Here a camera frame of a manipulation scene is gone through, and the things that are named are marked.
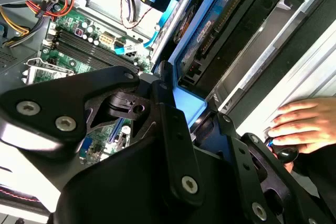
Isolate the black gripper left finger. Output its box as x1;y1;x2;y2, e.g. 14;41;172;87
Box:
0;60;206;207

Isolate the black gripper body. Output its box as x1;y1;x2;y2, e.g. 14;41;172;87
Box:
54;136;253;224

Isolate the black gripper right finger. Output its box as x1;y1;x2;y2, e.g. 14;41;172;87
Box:
207;112;336;224

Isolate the round black tool blue ring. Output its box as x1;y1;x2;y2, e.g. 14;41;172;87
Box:
266;138;300;164

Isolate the hard disk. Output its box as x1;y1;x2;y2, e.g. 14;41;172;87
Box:
151;0;314;130

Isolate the person's bare hand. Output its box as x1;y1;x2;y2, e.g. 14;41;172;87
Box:
267;97;336;154

